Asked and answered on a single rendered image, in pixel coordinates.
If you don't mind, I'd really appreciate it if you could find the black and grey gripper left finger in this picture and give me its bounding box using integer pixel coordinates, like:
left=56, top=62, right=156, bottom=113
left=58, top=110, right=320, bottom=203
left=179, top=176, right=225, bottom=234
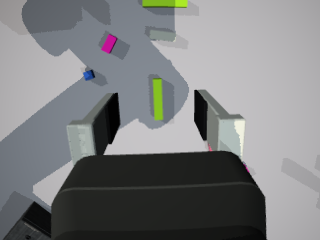
left=66, top=93, right=120, bottom=167

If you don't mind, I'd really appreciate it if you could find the lime green rod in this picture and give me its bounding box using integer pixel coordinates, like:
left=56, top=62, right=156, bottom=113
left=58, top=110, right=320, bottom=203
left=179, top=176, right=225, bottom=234
left=143, top=0, right=187, bottom=8
left=153, top=78, right=163, bottom=120

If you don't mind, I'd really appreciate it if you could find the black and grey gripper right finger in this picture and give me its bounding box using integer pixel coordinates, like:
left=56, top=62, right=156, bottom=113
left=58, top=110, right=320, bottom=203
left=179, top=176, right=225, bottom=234
left=194, top=90, right=246, bottom=161

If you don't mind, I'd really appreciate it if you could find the small blue cube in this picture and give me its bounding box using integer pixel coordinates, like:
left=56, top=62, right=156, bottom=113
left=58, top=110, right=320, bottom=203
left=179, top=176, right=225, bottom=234
left=83, top=69, right=95, bottom=81

